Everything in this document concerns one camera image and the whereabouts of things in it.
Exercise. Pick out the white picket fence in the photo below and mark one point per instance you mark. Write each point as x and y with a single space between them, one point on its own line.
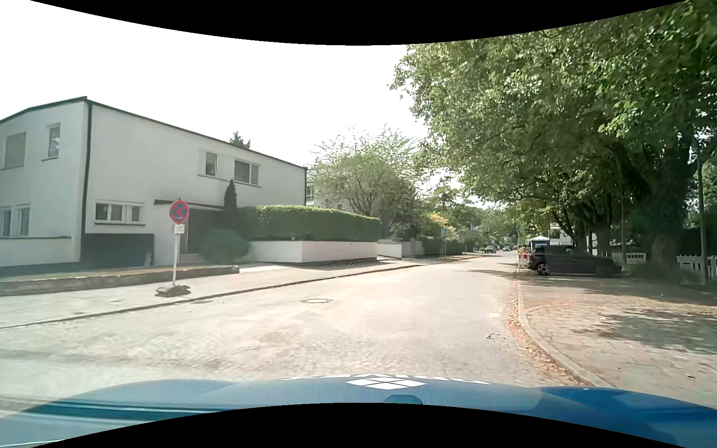
710 266

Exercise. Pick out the grey asphalt road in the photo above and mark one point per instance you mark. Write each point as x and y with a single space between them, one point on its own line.
358 323

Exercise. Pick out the car's own bonnet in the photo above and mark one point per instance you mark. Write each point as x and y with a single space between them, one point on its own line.
333 398

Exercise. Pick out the low white garden wall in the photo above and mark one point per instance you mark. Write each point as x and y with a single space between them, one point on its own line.
312 251

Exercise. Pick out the round green bush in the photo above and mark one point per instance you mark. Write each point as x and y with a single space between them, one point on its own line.
223 245

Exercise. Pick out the trimmed green hedge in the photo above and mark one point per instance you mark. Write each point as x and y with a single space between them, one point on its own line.
308 223

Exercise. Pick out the lamp post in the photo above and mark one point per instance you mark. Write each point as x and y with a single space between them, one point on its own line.
701 218

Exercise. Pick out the paved pavement with low wall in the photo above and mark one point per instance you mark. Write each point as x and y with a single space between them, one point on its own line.
116 292

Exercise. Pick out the cobbled pavement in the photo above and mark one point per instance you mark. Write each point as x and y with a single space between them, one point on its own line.
645 336

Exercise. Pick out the round no-parking sign on post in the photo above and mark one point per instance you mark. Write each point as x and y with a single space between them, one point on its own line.
178 213

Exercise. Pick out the black parked car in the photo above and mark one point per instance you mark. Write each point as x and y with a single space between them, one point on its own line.
570 260

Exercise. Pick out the distant vehicles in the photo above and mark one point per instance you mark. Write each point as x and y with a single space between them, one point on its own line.
495 249

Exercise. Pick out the slim dark conifer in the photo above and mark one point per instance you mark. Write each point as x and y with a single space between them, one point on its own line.
230 202

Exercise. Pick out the red and white barrier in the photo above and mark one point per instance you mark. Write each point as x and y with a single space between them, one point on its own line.
523 257

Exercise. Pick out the low white boundary wall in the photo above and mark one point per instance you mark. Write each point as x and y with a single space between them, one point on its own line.
16 252

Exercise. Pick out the white two-storey house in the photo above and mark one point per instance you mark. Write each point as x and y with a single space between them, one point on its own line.
128 180

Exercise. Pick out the light-leaved tree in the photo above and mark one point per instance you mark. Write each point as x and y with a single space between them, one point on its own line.
371 177

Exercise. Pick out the row of large trees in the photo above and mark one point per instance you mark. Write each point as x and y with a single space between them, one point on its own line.
570 124

